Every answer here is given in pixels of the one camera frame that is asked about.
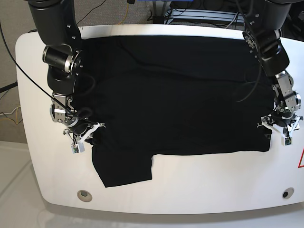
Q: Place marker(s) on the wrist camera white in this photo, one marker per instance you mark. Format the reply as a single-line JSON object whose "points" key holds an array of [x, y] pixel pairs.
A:
{"points": [[77, 147], [286, 141]]}

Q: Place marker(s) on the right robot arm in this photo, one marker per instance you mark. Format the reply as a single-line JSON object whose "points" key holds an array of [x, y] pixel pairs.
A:
{"points": [[56, 25]]}

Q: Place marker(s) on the round table grommet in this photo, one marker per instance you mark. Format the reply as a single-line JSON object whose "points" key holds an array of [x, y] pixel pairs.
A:
{"points": [[288, 193], [84, 196]]}

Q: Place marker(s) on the black T-shirt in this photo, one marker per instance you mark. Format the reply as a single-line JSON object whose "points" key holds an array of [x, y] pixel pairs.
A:
{"points": [[170, 95]]}

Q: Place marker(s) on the aluminium frame rail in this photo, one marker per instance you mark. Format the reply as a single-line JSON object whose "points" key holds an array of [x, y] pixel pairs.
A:
{"points": [[217, 18]]}

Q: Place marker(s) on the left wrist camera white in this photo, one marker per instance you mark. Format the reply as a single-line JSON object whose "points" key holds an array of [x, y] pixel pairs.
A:
{"points": [[286, 141]]}

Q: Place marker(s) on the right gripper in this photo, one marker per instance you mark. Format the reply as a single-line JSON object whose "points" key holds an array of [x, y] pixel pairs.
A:
{"points": [[85, 132]]}

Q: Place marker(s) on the round table grommet left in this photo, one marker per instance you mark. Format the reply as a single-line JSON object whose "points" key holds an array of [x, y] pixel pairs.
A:
{"points": [[84, 196]]}

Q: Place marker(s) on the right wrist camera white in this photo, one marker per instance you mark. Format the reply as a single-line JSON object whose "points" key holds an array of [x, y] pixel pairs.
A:
{"points": [[77, 147]]}

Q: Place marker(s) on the red triangle warning sticker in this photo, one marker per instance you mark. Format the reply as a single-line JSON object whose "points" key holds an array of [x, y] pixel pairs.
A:
{"points": [[301, 162]]}

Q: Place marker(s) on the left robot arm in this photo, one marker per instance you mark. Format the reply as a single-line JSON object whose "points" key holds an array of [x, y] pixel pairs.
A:
{"points": [[262, 31]]}

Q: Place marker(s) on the round table grommet right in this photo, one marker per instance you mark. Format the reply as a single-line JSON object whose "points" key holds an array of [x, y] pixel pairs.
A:
{"points": [[288, 193]]}

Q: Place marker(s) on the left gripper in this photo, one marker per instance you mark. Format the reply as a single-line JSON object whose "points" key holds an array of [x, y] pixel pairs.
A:
{"points": [[280, 124]]}

